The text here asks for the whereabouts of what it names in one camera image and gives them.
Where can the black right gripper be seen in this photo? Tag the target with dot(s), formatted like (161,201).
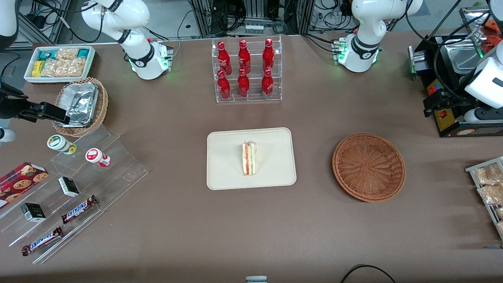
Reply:
(8,106)

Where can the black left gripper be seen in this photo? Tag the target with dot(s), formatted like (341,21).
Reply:
(456,101)

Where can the triangle sandwich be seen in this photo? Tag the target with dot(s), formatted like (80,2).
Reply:
(248,159)

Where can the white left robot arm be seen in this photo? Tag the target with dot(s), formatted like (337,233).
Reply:
(367,23)

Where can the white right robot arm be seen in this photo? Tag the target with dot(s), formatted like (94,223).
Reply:
(133,15)

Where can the light wicker basket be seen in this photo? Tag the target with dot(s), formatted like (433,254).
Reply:
(103,106)

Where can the tray of packaged snacks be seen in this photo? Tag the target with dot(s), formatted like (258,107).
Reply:
(471,169)

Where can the brown wicker basket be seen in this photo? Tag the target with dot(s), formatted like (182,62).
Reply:
(367,167)

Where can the beige plastic tray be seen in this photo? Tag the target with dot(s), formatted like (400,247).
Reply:
(224,161)

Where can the red emergency knob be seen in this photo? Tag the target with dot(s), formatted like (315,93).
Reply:
(432,89)

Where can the yellow control panel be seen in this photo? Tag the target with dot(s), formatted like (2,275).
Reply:
(446,122)

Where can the black food warmer case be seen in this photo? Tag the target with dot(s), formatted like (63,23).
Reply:
(452,129)

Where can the green lid yogurt cup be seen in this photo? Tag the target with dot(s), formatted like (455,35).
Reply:
(57,142)

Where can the aluminium foil trays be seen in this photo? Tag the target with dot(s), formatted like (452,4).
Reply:
(80,102)

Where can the white plastic snack bin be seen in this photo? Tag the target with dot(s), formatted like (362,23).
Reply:
(29,78)

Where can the yellow snack packet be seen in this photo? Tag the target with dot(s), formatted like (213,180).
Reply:
(37,68)

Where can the large clear cracker bag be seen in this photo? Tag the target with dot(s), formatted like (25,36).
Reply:
(65,67)

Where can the steel warmer pan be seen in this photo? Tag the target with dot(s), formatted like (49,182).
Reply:
(461,57)

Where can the teal snack packet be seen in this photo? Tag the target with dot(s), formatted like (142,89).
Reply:
(46,54)
(83,53)

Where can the small clear cracker bag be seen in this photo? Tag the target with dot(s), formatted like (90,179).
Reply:
(67,53)

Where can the red lid yogurt cup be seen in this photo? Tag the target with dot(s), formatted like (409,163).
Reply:
(93,155)

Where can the red cookie box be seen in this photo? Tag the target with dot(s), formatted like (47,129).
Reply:
(19,182)

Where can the small black box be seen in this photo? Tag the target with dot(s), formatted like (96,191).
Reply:
(68,186)
(33,212)

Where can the red fried food skewer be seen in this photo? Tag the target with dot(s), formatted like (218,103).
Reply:
(494,42)
(495,25)

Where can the clear acrylic stepped shelf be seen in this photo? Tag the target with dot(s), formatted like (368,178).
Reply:
(118,165)

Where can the clear bag of snacks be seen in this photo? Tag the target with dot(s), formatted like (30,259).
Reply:
(489,175)
(491,194)

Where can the snickers chocolate bar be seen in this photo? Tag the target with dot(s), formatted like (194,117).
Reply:
(42,241)
(78,209)

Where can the red cola bottle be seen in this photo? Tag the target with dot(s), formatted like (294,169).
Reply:
(223,57)
(268,55)
(244,57)
(243,85)
(223,86)
(267,84)

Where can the clear acrylic bottle rack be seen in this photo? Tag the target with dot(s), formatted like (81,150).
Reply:
(253,98)

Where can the white power strip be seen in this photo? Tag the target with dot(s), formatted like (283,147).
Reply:
(254,29)

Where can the grey metal block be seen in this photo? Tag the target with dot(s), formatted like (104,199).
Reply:
(256,280)

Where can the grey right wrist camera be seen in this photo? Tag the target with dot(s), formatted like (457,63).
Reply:
(7,135)

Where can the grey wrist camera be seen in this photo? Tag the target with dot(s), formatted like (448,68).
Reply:
(483,115)
(7,135)

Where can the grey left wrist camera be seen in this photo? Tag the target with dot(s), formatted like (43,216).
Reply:
(483,115)

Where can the aluminium equipment frame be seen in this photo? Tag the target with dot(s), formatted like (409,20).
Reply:
(255,11)

